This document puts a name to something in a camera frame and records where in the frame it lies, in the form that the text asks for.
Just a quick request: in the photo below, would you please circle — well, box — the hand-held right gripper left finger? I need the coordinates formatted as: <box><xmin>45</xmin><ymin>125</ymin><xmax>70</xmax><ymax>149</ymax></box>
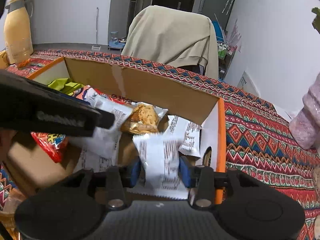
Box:
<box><xmin>71</xmin><ymin>159</ymin><xmax>142</xmax><ymax>211</ymax></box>

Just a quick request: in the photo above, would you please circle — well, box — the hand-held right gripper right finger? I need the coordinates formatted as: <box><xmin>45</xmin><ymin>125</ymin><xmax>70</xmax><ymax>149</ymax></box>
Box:
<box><xmin>179</xmin><ymin>156</ymin><xmax>253</xmax><ymax>210</ymax></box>

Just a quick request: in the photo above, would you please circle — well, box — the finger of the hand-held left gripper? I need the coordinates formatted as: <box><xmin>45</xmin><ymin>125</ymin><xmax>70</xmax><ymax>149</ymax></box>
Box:
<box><xmin>0</xmin><ymin>69</ymin><xmax>116</xmax><ymax>138</ymax></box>

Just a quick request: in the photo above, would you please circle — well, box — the white printed snack packet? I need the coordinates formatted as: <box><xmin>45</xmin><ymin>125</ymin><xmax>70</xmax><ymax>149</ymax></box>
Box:
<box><xmin>72</xmin><ymin>94</ymin><xmax>134</xmax><ymax>173</ymax></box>
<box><xmin>132</xmin><ymin>132</ymin><xmax>190</xmax><ymax>201</ymax></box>

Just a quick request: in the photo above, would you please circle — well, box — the pile of assorted snack packets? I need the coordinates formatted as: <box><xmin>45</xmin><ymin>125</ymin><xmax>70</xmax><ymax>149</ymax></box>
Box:
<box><xmin>31</xmin><ymin>77</ymin><xmax>202</xmax><ymax>164</ymax></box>

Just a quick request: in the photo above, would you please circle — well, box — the cardboard box with orange edges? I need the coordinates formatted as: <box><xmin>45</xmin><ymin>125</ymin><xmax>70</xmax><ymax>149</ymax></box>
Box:
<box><xmin>25</xmin><ymin>56</ymin><xmax>227</xmax><ymax>205</ymax></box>

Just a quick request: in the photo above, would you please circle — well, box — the white floor mop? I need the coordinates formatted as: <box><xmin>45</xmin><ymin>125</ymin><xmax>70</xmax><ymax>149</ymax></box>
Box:
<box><xmin>91</xmin><ymin>7</ymin><xmax>103</xmax><ymax>51</ymax></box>

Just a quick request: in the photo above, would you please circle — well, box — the yellow thermos jug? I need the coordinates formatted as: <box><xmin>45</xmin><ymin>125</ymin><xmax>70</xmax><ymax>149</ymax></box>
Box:
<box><xmin>4</xmin><ymin>0</ymin><xmax>34</xmax><ymax>64</ymax></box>

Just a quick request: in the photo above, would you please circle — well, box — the pet water feeder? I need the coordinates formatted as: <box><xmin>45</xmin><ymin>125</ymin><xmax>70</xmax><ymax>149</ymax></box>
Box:
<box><xmin>108</xmin><ymin>31</ymin><xmax>128</xmax><ymax>49</ymax></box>

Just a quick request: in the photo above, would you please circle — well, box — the metal trolley with bottles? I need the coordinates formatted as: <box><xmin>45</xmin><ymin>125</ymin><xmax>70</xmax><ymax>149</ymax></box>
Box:
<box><xmin>216</xmin><ymin>40</ymin><xmax>238</xmax><ymax>80</ymax></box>

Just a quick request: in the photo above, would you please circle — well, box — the beige jacket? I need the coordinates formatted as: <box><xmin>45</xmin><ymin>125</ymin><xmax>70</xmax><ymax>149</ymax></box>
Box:
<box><xmin>121</xmin><ymin>5</ymin><xmax>219</xmax><ymax>79</ymax></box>

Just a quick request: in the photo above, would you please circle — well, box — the pink textured vase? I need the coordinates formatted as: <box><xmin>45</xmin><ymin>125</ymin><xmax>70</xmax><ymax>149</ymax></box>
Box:
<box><xmin>289</xmin><ymin>71</ymin><xmax>320</xmax><ymax>150</ymax></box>

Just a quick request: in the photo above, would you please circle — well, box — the blue rack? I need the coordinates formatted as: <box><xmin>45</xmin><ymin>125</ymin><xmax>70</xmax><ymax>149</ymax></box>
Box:
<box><xmin>211</xmin><ymin>20</ymin><xmax>225</xmax><ymax>43</ymax></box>

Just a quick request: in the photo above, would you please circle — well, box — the grey refrigerator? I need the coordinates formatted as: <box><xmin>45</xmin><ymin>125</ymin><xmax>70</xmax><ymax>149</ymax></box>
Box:
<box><xmin>197</xmin><ymin>0</ymin><xmax>238</xmax><ymax>29</ymax></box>

